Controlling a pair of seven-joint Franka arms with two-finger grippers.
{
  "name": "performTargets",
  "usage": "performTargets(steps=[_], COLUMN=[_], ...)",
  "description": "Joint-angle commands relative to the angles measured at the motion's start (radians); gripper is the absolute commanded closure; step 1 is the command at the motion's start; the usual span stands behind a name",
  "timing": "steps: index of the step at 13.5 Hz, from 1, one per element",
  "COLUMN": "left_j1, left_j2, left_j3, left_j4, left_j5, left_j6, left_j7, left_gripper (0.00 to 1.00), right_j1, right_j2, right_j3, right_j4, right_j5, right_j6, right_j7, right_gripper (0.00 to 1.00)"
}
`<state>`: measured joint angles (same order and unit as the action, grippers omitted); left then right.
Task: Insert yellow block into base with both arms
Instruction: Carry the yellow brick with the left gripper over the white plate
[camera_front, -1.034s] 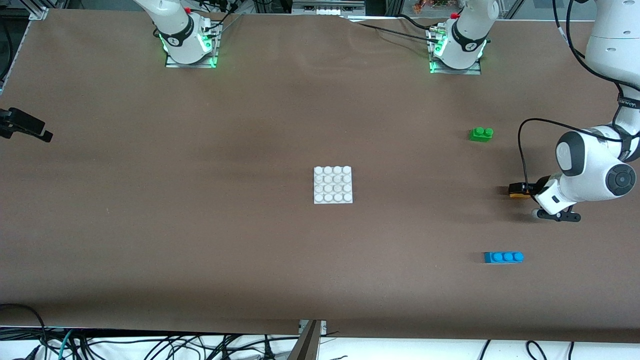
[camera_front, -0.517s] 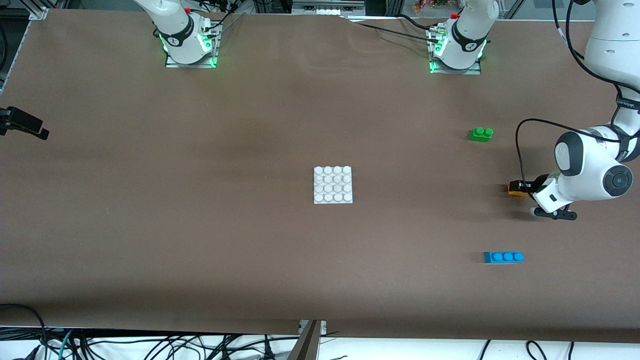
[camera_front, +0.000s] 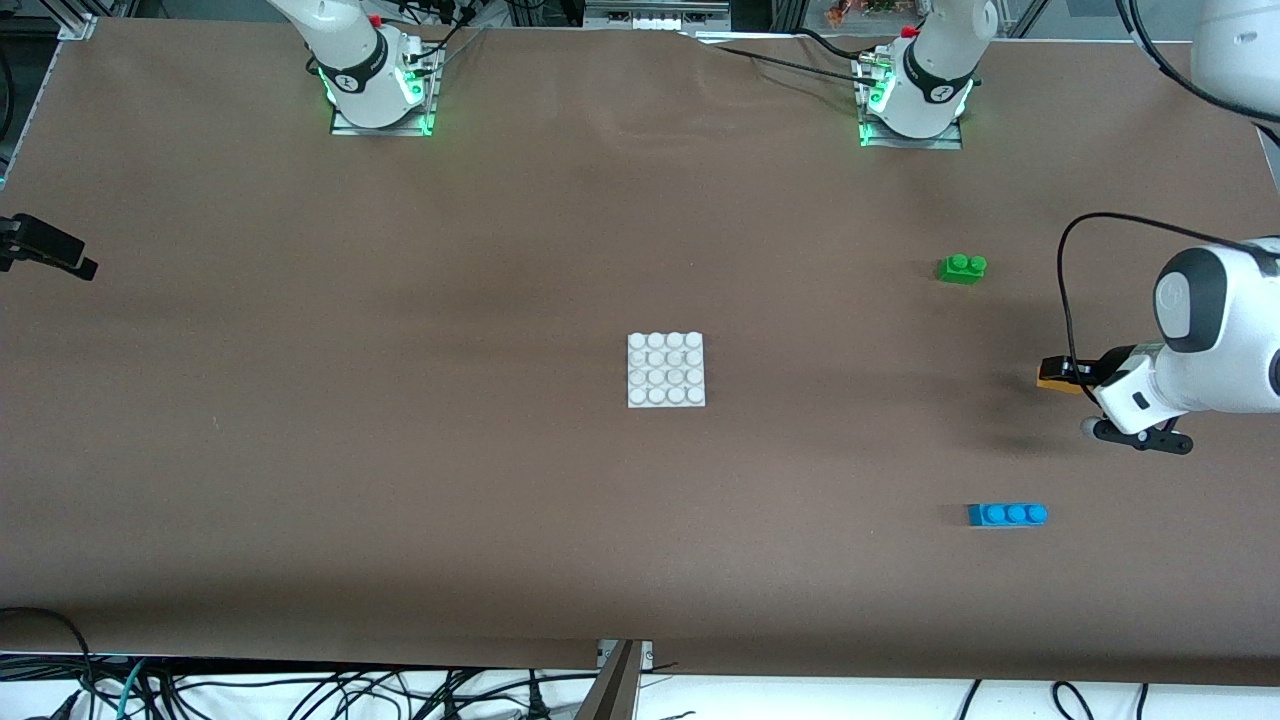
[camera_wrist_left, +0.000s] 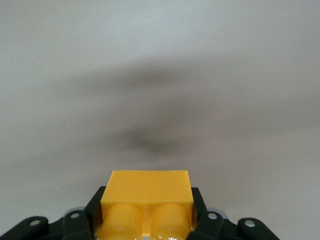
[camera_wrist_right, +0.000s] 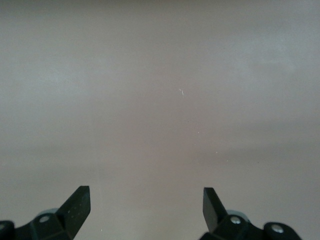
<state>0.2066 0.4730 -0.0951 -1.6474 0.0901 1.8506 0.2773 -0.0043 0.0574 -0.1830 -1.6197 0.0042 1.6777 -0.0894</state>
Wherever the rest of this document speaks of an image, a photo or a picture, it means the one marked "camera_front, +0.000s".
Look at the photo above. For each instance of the orange background clutter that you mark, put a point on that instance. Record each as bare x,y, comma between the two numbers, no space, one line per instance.
850,12

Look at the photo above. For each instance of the grey metal frame piece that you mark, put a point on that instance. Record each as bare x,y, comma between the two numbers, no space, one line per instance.
650,20

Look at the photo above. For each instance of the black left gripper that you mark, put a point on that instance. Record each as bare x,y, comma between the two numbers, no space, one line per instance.
1113,364

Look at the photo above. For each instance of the brown table cover sheet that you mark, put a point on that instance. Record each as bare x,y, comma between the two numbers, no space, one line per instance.
640,550

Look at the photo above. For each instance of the aluminium frame profile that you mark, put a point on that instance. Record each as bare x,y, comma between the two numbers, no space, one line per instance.
80,20

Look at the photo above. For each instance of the white studded base plate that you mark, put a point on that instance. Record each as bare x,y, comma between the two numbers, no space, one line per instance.
665,370

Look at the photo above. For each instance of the yellow two-stud block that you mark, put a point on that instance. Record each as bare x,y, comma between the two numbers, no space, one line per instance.
1055,385

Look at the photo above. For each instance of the green two-stud block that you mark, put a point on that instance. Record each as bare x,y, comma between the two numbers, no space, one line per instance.
960,272

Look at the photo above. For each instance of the blue three-stud block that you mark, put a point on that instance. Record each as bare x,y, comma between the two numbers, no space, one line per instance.
1005,516

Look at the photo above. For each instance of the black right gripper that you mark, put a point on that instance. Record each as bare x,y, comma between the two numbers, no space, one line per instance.
40,243

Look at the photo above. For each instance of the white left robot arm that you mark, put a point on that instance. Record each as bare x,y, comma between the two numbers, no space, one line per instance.
1230,350

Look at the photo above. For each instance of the aluminium table leg profile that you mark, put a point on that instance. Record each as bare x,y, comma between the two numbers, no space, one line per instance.
615,690

